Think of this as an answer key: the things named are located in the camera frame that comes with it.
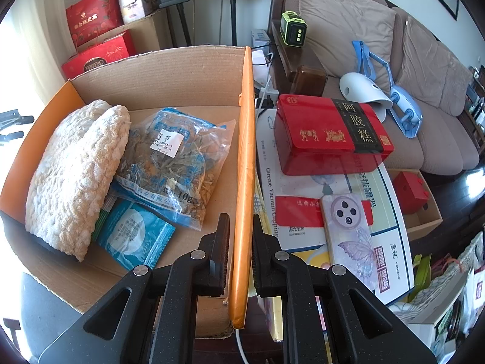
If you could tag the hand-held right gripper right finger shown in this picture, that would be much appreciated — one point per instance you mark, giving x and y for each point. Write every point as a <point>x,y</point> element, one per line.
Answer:
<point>259,246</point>

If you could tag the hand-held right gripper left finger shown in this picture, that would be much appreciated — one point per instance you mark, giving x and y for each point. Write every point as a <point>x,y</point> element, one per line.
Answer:
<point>221,246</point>

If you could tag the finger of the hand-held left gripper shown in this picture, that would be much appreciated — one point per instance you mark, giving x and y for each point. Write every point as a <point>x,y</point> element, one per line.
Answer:
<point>13,135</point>
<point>17,117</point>

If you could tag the white fluffy towel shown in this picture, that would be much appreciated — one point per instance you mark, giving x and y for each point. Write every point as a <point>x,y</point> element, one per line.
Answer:
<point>72,174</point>

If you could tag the blue foil packet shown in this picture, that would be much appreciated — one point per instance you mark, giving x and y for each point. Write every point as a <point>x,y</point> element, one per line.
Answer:
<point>132,235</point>

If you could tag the clear bag of dried herbs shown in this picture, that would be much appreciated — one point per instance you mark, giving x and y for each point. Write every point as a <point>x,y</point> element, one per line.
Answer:
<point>178,167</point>

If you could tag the orange-sided cardboard box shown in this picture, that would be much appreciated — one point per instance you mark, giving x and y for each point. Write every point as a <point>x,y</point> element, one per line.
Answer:
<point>189,68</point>

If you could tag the phone with butterfly case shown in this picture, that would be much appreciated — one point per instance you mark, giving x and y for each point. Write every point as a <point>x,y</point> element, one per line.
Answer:
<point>348,235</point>

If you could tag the red chocolate gift box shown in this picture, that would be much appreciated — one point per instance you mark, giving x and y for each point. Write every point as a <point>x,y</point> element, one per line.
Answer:
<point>110,51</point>

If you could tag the green packet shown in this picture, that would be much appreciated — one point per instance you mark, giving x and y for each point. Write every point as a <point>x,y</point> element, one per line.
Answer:
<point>103,218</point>

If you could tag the red gift bag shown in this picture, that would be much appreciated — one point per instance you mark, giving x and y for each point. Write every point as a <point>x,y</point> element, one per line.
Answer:
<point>93,11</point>

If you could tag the red and black tin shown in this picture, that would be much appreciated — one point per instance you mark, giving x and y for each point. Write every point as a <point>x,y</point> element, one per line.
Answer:
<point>318,129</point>

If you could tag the white printed carton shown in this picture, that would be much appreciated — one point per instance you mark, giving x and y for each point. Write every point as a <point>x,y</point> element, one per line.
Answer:
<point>392,227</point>

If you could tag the brown cardboard carton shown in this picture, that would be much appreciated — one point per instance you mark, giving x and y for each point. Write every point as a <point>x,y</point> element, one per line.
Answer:
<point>149,36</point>

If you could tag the small red box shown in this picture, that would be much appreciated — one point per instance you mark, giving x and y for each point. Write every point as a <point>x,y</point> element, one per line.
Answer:
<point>411,189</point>

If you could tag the white tissue pack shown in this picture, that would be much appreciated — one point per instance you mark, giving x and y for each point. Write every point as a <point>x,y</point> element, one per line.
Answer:
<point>134,3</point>

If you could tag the green plastic item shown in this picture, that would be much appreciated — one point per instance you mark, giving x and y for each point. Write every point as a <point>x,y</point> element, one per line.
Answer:
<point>421,276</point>

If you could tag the small open cardboard box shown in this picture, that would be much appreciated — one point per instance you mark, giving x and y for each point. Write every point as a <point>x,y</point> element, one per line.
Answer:
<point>426,223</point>

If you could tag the brown glossy box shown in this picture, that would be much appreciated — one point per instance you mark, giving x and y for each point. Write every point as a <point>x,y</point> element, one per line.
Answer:
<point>309,81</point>

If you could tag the white dome massager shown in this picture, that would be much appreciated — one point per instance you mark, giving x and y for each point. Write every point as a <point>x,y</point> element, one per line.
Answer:
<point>358,87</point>

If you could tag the grey speaker stand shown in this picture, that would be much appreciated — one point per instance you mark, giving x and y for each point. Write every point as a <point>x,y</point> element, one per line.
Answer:
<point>182,26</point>

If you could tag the small grey white box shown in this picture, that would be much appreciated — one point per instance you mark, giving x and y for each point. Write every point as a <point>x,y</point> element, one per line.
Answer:
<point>260,38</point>

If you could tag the brown sofa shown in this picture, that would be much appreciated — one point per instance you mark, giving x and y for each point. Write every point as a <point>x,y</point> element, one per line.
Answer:
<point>439,136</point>

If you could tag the green and black device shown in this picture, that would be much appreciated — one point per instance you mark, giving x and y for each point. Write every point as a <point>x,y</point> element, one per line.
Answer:
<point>293,30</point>

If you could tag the black speaker pole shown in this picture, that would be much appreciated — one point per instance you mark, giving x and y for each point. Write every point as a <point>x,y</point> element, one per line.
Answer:
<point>233,22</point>

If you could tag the large beige cushion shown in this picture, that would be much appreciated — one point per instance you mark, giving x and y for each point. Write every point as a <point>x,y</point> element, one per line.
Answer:
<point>341,19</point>

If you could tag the small beige cushion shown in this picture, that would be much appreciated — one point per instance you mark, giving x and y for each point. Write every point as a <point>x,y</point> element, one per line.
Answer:
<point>434,64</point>

